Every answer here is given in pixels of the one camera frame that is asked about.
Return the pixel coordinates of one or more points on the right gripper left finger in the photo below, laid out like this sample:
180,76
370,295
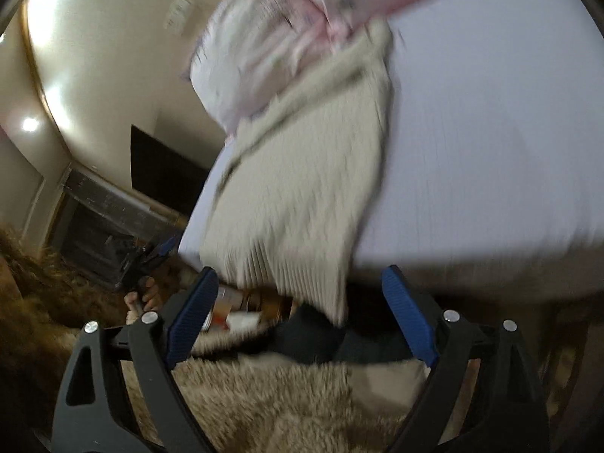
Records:
93,412

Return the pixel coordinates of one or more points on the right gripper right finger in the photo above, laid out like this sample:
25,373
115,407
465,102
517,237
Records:
482,393

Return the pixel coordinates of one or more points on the cream cable-knit sweater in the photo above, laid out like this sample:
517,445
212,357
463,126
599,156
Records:
290,200

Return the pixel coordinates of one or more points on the left hand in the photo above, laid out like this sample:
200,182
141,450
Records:
146,299

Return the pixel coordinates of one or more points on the dark wooden side shelf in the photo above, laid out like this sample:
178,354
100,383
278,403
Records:
97,227

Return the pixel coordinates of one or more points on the orange white bottle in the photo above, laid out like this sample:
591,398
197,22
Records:
241,310

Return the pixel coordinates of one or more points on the beige shaggy rug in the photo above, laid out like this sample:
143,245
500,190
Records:
269,403

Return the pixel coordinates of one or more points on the black monitor screen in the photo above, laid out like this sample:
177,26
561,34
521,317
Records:
163,174

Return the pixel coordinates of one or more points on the lavender bed sheet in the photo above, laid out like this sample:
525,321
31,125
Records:
492,181

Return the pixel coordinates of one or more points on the white floral pillow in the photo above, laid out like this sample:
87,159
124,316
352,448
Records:
250,51

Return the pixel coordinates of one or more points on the white wall switch plate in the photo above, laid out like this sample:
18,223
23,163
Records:
178,15

